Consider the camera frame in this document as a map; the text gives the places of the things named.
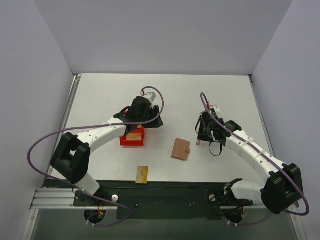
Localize tan leather card holder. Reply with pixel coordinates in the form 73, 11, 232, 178
171, 138, 191, 161

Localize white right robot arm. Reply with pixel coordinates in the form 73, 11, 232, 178
195, 106, 304, 215

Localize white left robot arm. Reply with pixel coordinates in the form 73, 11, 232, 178
50, 92, 164, 206

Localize red plastic bin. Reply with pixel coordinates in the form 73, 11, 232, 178
119, 125, 145, 147

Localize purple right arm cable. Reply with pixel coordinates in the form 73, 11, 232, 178
199, 92, 311, 227

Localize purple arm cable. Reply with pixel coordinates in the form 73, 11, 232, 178
199, 92, 311, 227
26, 86, 166, 227

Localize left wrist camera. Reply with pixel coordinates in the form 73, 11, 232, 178
140, 91, 157, 103

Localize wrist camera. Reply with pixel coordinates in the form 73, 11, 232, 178
207, 103, 221, 115
140, 91, 157, 103

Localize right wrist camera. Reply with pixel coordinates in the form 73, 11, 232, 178
207, 103, 221, 115

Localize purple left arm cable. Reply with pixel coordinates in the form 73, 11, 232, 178
26, 86, 166, 227

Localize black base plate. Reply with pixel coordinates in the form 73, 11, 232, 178
73, 181, 253, 220

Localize aluminium frame rail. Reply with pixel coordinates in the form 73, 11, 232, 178
29, 187, 118, 210

